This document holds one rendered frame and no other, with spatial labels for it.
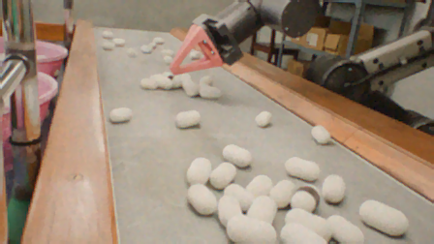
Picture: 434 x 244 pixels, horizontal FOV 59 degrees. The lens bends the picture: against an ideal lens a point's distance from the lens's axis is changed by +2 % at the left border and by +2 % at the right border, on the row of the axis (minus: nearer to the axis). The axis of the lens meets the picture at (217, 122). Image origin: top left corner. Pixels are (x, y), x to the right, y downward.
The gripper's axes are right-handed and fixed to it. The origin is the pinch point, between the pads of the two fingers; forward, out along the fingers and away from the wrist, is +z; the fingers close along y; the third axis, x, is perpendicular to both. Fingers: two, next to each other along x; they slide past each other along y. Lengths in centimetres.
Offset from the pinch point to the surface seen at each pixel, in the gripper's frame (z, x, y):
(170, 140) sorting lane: 6.4, 2.0, 15.4
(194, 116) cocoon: 2.2, 3.3, 11.2
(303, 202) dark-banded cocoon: -0.6, 5.4, 33.3
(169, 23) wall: -48, 85, -446
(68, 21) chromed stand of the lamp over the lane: 14, -10, -59
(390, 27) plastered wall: -167, 138, -193
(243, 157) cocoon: 0.7, 4.6, 23.9
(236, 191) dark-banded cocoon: 3.3, 2.2, 30.8
